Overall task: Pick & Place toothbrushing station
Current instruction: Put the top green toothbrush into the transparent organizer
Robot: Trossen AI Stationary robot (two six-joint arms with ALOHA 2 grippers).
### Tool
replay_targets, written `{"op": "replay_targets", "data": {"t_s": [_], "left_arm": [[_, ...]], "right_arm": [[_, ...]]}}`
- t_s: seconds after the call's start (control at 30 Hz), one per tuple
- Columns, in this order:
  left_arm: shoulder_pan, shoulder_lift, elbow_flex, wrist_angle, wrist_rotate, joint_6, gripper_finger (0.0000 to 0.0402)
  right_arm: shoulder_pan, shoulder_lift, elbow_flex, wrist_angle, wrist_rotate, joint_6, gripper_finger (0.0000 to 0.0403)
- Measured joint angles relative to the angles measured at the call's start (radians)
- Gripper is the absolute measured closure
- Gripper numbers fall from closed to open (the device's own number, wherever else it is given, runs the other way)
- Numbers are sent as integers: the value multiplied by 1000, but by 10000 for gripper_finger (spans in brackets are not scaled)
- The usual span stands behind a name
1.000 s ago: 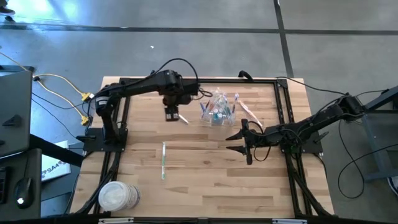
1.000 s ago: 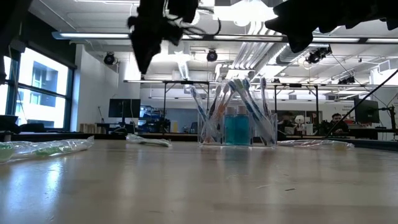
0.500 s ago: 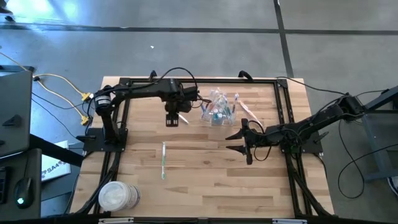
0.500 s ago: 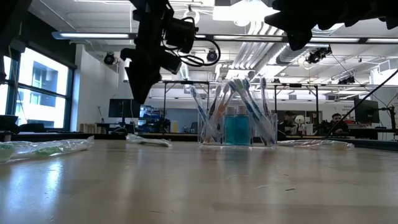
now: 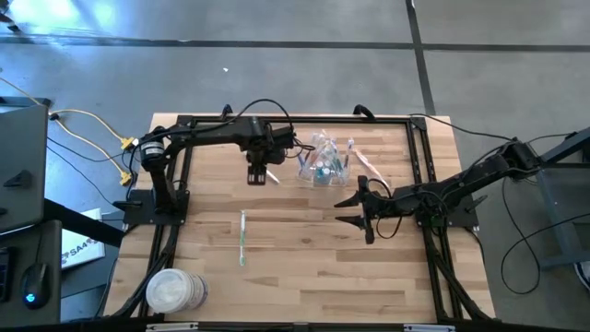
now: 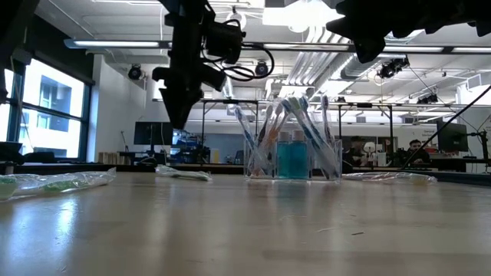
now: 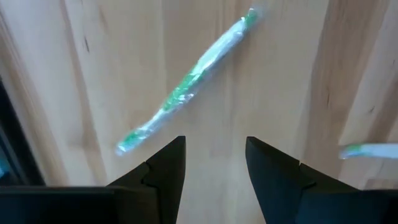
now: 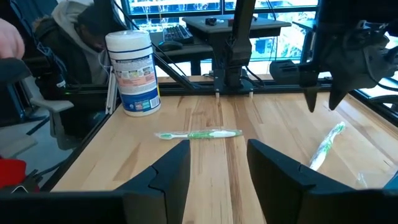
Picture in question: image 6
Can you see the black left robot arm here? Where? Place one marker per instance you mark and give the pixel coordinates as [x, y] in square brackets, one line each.
[188, 30]

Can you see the person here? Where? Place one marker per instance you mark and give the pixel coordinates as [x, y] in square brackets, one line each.
[416, 147]
[356, 143]

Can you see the black computer monitor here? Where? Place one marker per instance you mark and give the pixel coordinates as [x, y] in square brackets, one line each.
[153, 134]
[452, 136]

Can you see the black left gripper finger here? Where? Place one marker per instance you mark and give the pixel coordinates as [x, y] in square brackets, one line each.
[180, 109]

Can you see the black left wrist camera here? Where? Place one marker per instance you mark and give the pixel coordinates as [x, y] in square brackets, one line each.
[226, 42]

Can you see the black ceiling camera cluster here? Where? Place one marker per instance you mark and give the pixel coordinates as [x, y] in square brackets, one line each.
[391, 69]

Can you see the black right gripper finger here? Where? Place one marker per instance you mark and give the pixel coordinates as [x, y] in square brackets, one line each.
[370, 48]
[345, 25]

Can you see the small black ceiling cameras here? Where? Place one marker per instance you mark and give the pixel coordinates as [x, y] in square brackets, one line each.
[427, 99]

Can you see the black background workstation frame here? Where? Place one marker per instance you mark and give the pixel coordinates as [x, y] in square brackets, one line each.
[340, 122]

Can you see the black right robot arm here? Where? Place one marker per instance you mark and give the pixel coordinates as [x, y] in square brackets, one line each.
[460, 11]

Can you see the blue background machine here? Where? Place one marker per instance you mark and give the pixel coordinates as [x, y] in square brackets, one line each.
[184, 140]

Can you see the large black framed window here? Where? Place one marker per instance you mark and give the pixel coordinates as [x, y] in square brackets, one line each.
[57, 115]

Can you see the black round ceiling camera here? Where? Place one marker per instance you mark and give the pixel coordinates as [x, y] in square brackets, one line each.
[261, 69]
[135, 72]

